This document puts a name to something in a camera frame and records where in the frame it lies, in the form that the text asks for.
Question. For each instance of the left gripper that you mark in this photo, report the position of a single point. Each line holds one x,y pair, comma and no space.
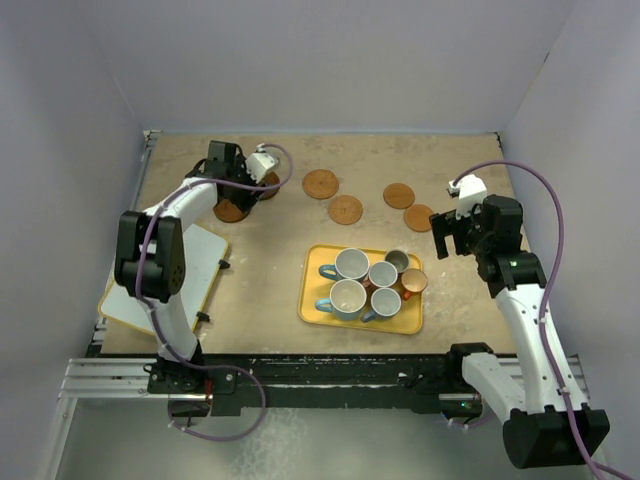
245,201

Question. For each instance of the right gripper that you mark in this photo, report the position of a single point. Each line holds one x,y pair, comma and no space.
447,224

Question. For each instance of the dark wooden saucer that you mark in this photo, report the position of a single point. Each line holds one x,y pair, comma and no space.
271,179
227,212

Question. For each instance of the light wooden coaster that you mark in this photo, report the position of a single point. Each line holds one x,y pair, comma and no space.
398,196
417,218

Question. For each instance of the woven rattan coaster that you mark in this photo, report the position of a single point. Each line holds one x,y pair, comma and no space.
320,184
345,210

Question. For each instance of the blue mug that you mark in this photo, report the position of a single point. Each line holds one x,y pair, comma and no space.
350,263
346,301
385,303

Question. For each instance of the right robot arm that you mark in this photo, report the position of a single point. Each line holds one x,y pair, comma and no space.
546,417

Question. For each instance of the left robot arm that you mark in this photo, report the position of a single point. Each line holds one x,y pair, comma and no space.
150,261

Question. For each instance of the small grey cup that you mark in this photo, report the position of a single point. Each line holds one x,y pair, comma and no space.
399,259

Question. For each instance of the orange copper mug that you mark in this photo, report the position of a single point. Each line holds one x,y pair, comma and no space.
413,282

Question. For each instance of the pink printed mug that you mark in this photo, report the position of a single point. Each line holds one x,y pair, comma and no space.
382,274

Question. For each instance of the yellow tray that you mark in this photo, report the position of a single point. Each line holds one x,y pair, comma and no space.
314,287

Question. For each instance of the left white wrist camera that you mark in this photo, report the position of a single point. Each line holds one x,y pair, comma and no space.
260,163

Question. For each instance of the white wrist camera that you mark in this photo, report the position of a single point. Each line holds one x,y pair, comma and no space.
260,163
470,190

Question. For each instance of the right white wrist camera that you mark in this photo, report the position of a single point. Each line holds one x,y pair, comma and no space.
470,190

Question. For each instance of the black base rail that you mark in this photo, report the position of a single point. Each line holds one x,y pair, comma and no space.
421,383

